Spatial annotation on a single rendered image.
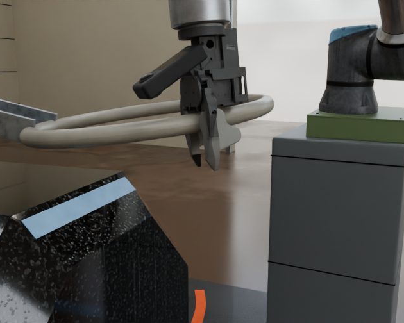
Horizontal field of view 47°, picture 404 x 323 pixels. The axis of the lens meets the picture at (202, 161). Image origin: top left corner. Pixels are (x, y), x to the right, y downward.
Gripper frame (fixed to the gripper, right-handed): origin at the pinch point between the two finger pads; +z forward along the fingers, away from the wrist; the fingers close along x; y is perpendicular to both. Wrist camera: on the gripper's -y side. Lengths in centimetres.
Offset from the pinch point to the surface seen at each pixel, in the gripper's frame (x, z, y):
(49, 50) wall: 678, -80, 83
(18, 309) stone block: 5.5, 17.8, -29.4
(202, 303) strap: 115, 87, 47
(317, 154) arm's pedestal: 47, 13, 61
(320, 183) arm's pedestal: 47, 23, 62
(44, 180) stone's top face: 33.7, 4.4, -20.1
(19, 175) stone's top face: 40.8, 3.6, -24.2
